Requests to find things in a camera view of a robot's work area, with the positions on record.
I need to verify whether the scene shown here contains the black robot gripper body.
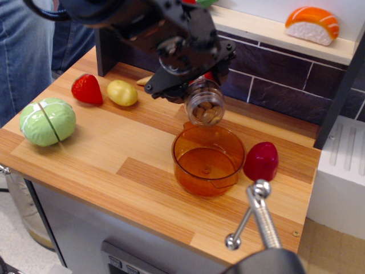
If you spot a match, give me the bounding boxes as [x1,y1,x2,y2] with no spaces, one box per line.
[119,1,236,103]

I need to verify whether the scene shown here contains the clear almond jar red label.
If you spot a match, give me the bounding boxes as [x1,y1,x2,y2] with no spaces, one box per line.
[184,72,225,127]

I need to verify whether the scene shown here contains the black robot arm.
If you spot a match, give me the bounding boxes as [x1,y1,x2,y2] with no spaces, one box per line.
[25,1,236,103]

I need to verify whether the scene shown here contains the orange transparent plastic pot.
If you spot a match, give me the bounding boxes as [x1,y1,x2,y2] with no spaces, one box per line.
[172,122,246,196]

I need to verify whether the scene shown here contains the red toy chili pepper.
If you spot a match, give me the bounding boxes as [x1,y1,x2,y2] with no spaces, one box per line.
[182,0,219,9]

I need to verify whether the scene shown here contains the toy ice cream cone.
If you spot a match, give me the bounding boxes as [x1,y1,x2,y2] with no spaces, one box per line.
[136,76,152,86]

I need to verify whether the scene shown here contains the yellow toy potato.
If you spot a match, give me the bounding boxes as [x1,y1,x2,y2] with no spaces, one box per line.
[107,80,138,107]

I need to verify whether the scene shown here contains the red toy strawberry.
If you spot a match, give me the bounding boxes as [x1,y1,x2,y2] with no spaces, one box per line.
[71,74,103,104]

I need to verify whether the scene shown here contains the toy salmon sushi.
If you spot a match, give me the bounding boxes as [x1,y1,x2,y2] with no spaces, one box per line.
[285,6,340,46]

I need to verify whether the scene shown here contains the person in blue jeans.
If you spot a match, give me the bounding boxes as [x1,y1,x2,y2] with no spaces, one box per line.
[1,1,95,126]

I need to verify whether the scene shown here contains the dark red toy fruit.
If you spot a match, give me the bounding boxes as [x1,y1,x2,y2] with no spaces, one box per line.
[243,142,279,182]

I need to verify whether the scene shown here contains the green toy cabbage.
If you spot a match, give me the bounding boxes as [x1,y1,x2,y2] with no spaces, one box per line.
[19,98,76,147]

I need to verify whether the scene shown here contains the silver knob left edge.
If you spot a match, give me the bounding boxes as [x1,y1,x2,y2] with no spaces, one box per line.
[0,165,11,176]

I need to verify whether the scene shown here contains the white ridged sink unit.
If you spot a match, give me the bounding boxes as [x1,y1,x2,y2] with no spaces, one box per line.
[307,116,364,239]

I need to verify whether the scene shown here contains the grey oven control panel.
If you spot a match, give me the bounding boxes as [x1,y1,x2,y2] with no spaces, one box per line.
[100,241,165,274]

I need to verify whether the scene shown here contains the dark grey left shelf post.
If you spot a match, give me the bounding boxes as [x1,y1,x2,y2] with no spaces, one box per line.
[95,29,138,76]

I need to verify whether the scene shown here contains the dark grey shelf post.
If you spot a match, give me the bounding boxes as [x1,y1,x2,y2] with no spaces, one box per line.
[95,29,138,76]
[314,25,364,150]

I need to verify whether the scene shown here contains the wooden wall shelf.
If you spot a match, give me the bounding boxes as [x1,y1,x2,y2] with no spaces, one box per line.
[209,6,358,66]

